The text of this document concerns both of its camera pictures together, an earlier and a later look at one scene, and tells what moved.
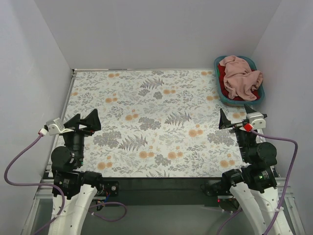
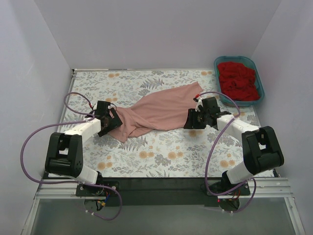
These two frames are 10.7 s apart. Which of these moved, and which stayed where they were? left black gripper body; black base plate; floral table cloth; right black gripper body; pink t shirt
Moved: pink t shirt; left black gripper body; right black gripper body
Stayed: floral table cloth; black base plate
